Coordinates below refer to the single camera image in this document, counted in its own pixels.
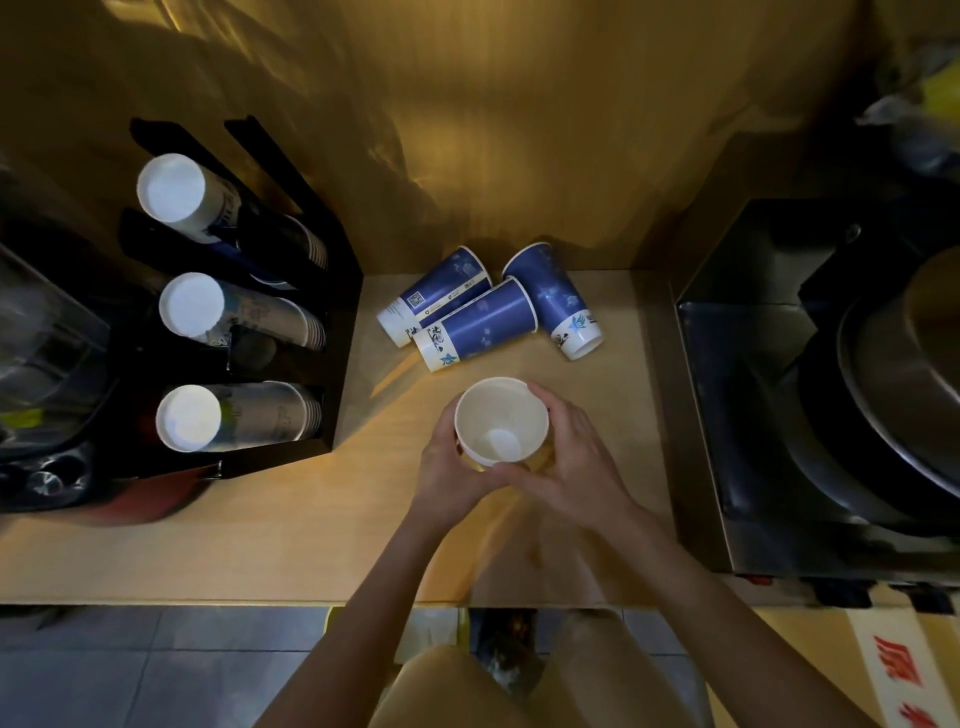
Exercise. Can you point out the person's left forearm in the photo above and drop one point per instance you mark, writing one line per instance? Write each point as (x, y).
(352, 630)

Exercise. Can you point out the blue paper cup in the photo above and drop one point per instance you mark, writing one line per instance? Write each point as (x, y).
(555, 292)
(442, 289)
(480, 322)

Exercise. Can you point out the person's right forearm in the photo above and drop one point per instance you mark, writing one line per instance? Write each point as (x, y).
(720, 622)

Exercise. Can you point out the stack of white paper cups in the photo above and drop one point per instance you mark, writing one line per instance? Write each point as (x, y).
(176, 187)
(193, 304)
(191, 418)

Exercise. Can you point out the black cup dispenser rack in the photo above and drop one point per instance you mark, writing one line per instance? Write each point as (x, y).
(337, 322)

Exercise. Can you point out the person's right hand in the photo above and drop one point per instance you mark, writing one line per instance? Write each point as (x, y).
(577, 465)

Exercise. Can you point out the person's left thumb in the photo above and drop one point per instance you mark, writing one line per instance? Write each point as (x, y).
(474, 474)

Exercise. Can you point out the red tray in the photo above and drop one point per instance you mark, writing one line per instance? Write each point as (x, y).
(150, 495)

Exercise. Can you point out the cardboard box with red print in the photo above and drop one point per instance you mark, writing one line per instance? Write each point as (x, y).
(847, 660)

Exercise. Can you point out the round metal lid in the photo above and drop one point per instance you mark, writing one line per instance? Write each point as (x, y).
(907, 390)

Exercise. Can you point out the black blender base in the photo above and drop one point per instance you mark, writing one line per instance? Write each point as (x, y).
(41, 476)

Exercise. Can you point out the stainless steel machine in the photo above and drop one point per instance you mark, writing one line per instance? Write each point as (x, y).
(742, 390)

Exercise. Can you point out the person's left hand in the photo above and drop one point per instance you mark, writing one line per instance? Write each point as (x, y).
(442, 472)

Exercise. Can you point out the person's right thumb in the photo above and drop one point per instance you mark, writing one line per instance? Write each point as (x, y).
(521, 474)

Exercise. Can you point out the paper cup with white inside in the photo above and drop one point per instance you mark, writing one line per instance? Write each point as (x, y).
(501, 420)

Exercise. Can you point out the clear blender pitcher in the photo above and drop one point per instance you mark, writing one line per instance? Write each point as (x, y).
(45, 352)

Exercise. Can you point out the clear plastic bag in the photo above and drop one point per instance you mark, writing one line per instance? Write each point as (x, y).
(911, 112)

